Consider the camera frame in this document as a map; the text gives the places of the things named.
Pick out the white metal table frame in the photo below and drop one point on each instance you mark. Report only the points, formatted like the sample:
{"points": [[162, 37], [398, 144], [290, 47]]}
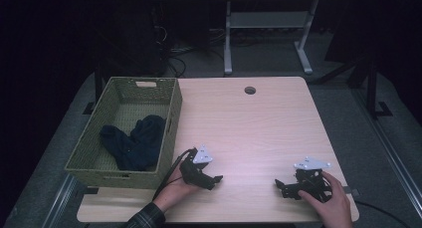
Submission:
{"points": [[268, 20]]}

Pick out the person's right hand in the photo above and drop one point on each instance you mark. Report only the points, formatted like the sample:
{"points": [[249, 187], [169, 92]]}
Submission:
{"points": [[335, 208]]}

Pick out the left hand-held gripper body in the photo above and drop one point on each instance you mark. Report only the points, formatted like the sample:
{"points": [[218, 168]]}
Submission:
{"points": [[194, 173]]}

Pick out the person's left hand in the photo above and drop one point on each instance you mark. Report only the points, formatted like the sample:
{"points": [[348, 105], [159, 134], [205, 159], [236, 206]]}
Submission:
{"points": [[174, 191]]}

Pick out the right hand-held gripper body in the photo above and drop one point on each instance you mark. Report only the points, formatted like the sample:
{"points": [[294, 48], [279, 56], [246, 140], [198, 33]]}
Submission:
{"points": [[310, 180]]}

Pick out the metal floor rail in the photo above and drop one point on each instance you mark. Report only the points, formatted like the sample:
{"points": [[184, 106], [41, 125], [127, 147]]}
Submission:
{"points": [[388, 145], [61, 201]]}

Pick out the dark table edge clamp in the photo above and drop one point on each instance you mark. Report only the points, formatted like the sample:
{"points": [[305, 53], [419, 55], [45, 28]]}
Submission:
{"points": [[351, 191], [91, 190]]}

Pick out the dark navy cloth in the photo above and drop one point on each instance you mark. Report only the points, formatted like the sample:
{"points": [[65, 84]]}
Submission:
{"points": [[139, 148]]}

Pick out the green woven basket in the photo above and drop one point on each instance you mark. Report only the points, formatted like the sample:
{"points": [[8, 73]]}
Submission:
{"points": [[99, 170]]}

